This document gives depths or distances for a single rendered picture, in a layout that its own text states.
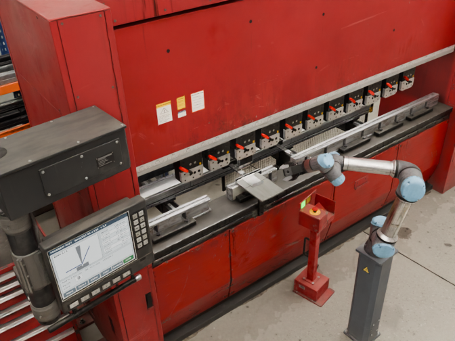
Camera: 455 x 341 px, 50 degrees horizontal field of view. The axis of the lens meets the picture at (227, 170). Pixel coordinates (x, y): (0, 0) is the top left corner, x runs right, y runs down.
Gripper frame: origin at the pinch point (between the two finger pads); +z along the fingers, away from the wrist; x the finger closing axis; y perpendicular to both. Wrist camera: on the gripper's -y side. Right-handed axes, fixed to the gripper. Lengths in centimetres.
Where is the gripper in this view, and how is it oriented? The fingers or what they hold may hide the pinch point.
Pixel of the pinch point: (281, 174)
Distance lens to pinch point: 276.1
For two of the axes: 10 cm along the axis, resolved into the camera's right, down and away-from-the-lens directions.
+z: -5.5, 1.9, 8.1
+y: 7.8, -2.3, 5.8
